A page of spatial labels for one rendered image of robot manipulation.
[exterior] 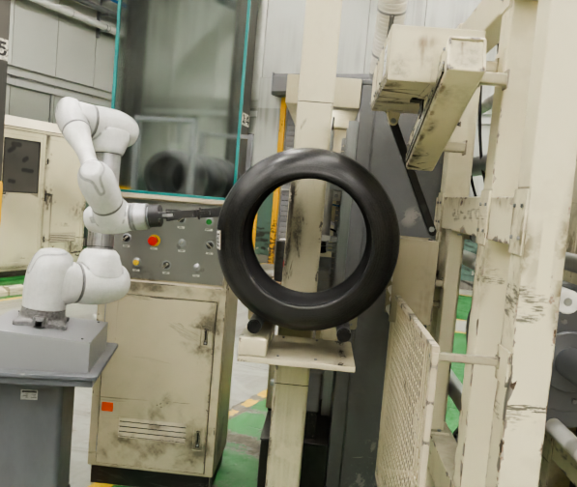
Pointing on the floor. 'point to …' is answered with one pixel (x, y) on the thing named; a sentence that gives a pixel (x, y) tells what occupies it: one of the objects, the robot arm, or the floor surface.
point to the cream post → (303, 232)
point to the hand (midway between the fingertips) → (211, 213)
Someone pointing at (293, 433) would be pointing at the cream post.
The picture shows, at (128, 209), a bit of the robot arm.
